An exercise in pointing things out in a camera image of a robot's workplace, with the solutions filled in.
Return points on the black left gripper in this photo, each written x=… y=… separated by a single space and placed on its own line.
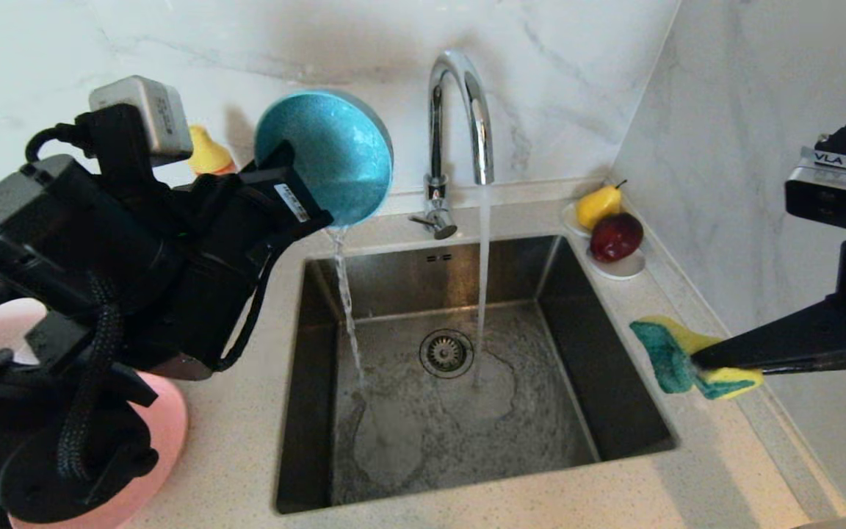
x=283 y=213

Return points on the teal bowl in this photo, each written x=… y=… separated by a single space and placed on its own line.
x=335 y=154

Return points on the yellow orange dish soap bottle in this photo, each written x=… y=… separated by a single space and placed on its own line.
x=210 y=154

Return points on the yellow green sponge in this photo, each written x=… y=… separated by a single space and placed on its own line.
x=662 y=353

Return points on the chrome gooseneck faucet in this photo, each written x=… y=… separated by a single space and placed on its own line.
x=435 y=132

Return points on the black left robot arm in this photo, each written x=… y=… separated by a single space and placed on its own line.
x=100 y=257

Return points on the round metal sink strainer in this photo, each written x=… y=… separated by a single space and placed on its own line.
x=446 y=353

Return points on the stainless steel sink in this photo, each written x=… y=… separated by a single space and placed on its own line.
x=540 y=441

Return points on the small white fruit dish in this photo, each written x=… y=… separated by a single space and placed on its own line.
x=623 y=270

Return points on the dark red apple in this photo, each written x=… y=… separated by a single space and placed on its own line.
x=616 y=239

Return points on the yellow pear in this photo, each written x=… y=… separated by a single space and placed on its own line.
x=598 y=207

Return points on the pink plate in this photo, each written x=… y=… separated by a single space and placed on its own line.
x=166 y=433

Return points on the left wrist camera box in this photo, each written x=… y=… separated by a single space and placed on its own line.
x=151 y=114

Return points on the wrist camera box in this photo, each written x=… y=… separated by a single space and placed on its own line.
x=151 y=114
x=830 y=195

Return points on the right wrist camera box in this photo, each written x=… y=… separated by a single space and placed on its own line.
x=830 y=195

